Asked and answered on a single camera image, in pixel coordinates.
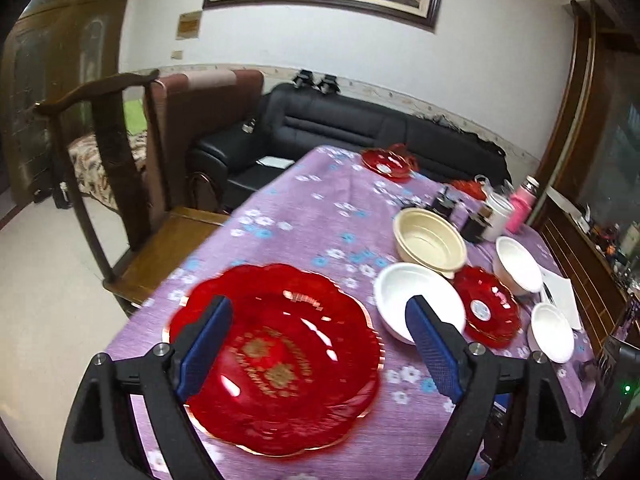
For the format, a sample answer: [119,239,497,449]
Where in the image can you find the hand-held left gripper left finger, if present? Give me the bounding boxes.
[56,295,236,480]

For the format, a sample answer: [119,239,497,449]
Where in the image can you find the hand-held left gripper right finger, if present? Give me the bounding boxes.
[405,295,586,480]

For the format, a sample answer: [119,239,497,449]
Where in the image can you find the large white bowl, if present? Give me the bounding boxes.
[372,262,468,346]

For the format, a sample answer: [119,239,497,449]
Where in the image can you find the large red plate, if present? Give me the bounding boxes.
[167,262,386,458]

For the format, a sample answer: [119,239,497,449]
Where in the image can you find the medium white bowl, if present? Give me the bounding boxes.
[492,236,544,297]

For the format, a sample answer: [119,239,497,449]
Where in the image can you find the small red plate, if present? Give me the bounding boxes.
[452,266,522,350]

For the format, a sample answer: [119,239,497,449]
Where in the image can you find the small white bowl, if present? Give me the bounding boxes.
[528,302,576,363]

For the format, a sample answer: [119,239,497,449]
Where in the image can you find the white lined paper sheet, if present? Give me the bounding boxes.
[537,265,583,331]

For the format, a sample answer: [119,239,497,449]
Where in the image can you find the dark wooden chair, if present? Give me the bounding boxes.
[32,69,231,318]

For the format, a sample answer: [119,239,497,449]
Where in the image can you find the cream plastic bowl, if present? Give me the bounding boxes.
[392,207,468,278]

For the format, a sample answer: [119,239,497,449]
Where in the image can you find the black motor with felt wheel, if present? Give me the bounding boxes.
[460,207,493,244]

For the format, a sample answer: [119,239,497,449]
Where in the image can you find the black electric motor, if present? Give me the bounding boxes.
[431,186,455,217]

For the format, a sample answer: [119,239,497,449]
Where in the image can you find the white plastic jar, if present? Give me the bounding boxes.
[482,191,516,242]

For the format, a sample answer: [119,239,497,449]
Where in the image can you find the purple floral tablecloth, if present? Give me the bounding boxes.
[100,145,601,480]

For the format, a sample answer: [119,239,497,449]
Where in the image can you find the bottle with pink knit sleeve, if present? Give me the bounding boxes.
[506,176,541,233]

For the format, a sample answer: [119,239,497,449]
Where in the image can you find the red gold-rimmed plate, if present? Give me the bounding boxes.
[361,144,418,183]

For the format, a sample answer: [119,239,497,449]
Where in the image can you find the brown armchair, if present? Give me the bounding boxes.
[67,69,265,213]

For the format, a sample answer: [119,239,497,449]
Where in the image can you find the black leather sofa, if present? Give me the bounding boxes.
[187,82,513,211]

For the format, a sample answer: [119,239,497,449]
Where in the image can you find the wooden cabinet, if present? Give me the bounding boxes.
[530,0,640,341]

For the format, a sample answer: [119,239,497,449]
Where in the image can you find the wooden door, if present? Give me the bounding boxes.
[0,0,136,206]

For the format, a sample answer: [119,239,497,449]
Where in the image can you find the gold wall plaque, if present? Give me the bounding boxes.
[176,10,203,40]

